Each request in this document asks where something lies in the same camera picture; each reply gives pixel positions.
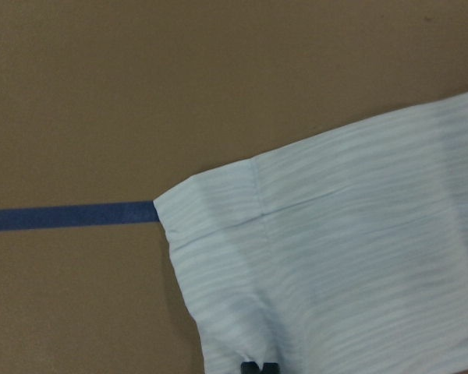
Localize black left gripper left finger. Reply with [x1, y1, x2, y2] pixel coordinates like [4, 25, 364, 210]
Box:
[240, 362, 261, 374]

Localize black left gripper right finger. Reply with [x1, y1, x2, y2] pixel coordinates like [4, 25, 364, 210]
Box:
[261, 362, 279, 374]

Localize light blue button-up shirt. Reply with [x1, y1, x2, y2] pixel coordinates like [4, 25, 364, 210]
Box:
[154, 93, 468, 373]

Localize brown paper table cover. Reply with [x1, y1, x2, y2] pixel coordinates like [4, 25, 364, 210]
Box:
[0, 1, 468, 373]

